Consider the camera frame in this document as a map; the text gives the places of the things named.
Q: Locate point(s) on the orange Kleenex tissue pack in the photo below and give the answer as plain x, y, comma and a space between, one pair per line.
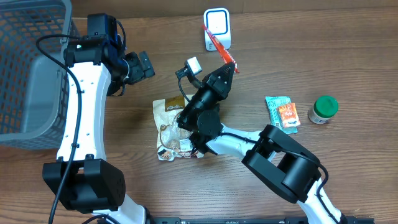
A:
289, 116

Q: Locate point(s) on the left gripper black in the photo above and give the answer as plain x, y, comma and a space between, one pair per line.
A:
137, 68

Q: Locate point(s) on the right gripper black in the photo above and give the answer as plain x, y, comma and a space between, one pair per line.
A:
213, 84

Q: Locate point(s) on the grey plastic mesh basket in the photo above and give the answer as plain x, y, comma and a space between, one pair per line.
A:
34, 89

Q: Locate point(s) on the green lid jar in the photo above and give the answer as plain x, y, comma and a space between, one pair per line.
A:
323, 109

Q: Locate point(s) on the beige snack pouch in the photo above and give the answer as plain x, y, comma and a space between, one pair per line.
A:
172, 141

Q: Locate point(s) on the white barcode scanner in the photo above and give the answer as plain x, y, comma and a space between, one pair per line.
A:
217, 20

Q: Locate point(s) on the teal wet wipes pack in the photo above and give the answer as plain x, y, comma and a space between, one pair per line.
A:
273, 102

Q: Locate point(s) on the red snack stick packet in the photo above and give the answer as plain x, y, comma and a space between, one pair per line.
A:
225, 55

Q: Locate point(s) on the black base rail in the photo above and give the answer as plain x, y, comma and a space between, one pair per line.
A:
177, 220

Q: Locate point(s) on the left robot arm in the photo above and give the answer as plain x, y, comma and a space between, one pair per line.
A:
97, 66

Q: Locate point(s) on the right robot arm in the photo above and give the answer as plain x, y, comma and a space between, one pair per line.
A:
286, 167

